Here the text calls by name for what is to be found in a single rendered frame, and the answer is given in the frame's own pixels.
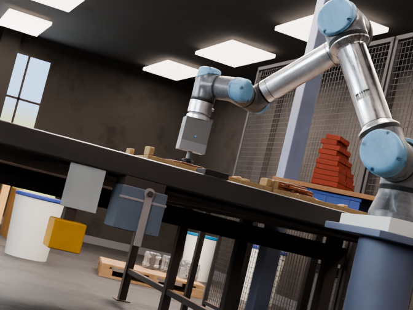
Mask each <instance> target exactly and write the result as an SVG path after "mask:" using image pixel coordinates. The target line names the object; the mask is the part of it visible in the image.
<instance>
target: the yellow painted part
mask: <svg viewBox="0 0 413 310"><path fill-rule="evenodd" d="M76 212H77V209H74V208H71V207H64V209H63V214H62V217H61V218H58V217H53V216H50V217H49V221H48V224H47V229H46V232H45V236H44V240H43V244H44V245H45V246H47V247H48V248H53V249H57V250H62V251H66V252H71V253H76V254H80V252H81V247H82V243H83V240H84V236H85V231H86V228H87V226H86V225H85V224H82V223H80V222H76V221H74V219H75V216H76Z"/></svg>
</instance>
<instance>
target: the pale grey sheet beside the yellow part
mask: <svg viewBox="0 0 413 310"><path fill-rule="evenodd" d="M105 175H106V170H101V169H97V168H94V167H90V166H87V165H82V164H78V163H75V162H71V164H70V167H69V172H68V176H67V179H66V183H65V188H64V190H63V195H62V198H61V202H60V205H62V206H65V207H71V208H74V209H78V210H83V211H86V212H92V213H96V209H97V206H98V201H99V198H100V194H101V189H102V186H103V182H104V178H105Z"/></svg>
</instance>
